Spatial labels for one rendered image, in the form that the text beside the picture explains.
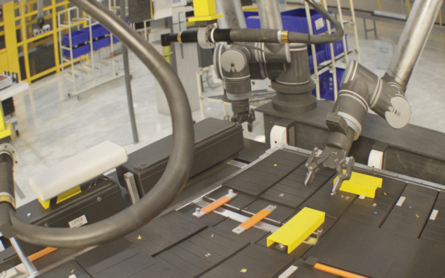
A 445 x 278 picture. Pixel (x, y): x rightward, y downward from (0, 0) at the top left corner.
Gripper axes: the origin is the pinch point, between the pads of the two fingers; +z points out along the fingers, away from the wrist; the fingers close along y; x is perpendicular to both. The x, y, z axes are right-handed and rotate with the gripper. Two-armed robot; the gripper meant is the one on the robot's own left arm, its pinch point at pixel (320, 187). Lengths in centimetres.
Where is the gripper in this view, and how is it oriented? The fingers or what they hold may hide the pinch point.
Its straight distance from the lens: 104.2
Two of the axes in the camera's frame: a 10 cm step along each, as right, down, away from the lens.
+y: -7.2, -1.9, 6.7
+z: -4.6, 8.5, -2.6
